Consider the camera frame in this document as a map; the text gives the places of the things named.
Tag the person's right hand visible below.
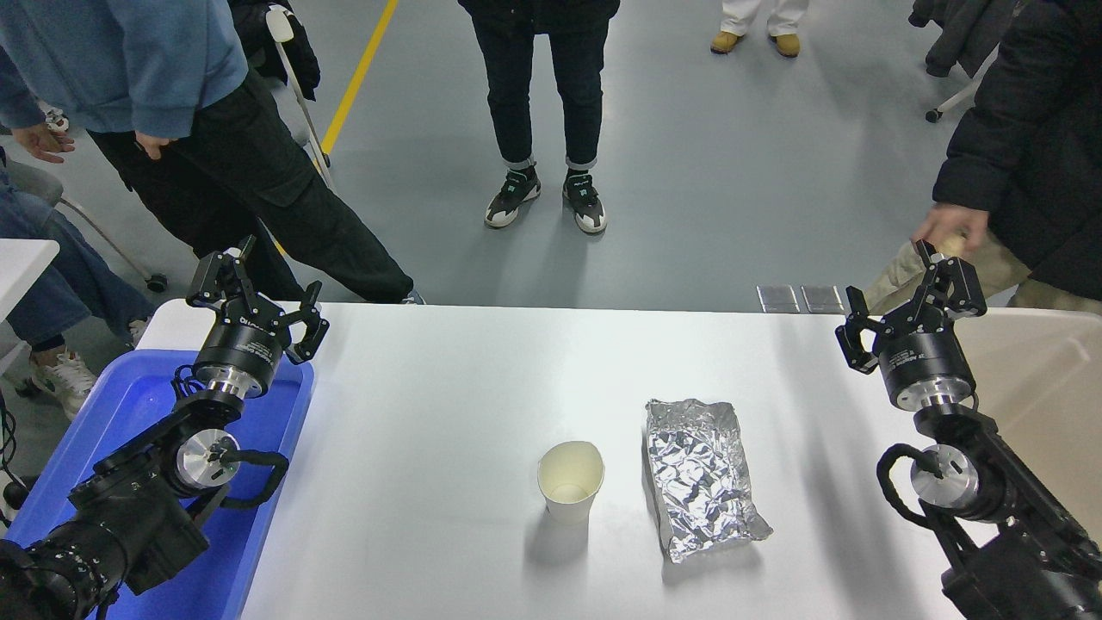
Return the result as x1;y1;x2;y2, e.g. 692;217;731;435
10;123;77;164

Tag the black floor cable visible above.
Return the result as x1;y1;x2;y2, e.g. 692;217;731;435
0;392;40;528

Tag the black jacket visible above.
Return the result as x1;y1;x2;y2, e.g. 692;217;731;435
228;0;321;102

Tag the person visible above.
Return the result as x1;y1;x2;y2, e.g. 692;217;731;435
0;0;424;304
459;0;621;235
710;0;810;59
0;146;158;421
864;0;1102;315

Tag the crumpled silver foil tray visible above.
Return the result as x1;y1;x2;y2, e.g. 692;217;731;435
644;398;774;565

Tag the dark grey jacket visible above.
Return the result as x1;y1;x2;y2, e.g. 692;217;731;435
908;0;1025;78

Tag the grey chair with castors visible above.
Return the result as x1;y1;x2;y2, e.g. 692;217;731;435
4;159;169;294

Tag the person's hand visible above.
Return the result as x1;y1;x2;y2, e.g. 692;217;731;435
913;203;989;257

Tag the white swivel chair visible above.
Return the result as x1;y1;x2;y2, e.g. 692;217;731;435
926;43;1008;123

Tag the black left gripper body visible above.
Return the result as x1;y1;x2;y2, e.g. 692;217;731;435
193;312;286;387

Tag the blue plastic tray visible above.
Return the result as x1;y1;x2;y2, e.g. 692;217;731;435
4;349;315;620

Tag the large pale bin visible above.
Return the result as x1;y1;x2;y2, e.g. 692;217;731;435
951;307;1102;552

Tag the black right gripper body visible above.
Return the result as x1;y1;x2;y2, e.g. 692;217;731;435
874;325;977;404

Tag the white paper cup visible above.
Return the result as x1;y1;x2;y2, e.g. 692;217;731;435
537;441;605;524

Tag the small white side table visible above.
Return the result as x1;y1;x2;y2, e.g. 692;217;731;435
0;239;61;326

